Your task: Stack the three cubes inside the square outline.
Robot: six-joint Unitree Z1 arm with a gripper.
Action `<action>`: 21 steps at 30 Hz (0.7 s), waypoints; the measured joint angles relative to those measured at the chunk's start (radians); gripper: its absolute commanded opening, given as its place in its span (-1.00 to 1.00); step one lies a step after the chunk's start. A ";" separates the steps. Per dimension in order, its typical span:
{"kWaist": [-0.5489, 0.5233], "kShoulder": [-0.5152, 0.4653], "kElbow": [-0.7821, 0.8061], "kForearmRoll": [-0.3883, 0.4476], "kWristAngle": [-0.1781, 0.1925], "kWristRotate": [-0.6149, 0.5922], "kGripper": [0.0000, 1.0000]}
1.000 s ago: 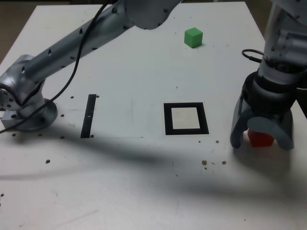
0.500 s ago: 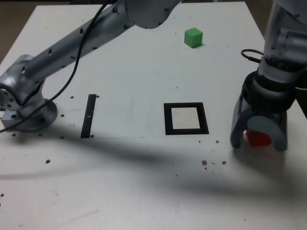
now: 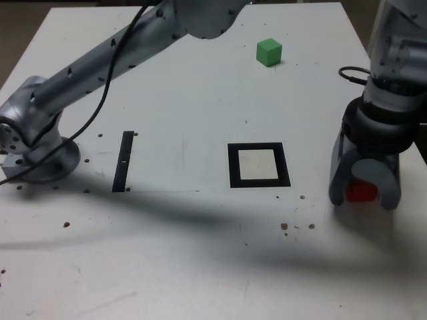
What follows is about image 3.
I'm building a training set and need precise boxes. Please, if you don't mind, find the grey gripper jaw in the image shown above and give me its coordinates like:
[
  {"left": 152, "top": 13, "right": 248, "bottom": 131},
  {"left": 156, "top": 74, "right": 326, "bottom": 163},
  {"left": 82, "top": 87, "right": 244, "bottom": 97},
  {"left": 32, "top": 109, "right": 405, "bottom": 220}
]
[
  {"left": 328, "top": 131, "right": 357, "bottom": 207},
  {"left": 352, "top": 152, "right": 402, "bottom": 211}
]

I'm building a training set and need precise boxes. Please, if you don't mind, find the red cube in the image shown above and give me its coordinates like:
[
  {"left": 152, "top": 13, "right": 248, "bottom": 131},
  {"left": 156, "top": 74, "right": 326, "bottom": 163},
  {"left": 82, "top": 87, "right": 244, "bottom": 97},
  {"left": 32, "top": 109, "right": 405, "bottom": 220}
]
[{"left": 344, "top": 179, "right": 380, "bottom": 203}]

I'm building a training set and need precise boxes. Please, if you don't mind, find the green cube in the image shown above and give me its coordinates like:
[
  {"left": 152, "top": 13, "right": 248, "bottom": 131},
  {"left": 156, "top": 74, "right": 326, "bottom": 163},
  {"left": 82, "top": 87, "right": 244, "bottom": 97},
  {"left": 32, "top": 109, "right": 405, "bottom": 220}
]
[{"left": 256, "top": 37, "right": 284, "bottom": 69}]

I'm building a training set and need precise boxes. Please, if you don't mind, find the black tape square outline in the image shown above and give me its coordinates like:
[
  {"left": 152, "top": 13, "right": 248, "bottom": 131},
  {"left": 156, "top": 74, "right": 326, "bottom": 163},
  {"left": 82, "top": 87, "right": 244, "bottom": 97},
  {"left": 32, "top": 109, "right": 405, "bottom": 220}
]
[{"left": 227, "top": 142, "right": 292, "bottom": 189}]

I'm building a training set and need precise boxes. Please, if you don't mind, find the black tape strip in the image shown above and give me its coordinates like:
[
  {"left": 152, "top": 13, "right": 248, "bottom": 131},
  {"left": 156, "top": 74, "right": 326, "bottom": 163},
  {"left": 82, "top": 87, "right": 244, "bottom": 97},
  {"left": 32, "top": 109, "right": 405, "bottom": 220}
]
[{"left": 111, "top": 130, "right": 135, "bottom": 193}]

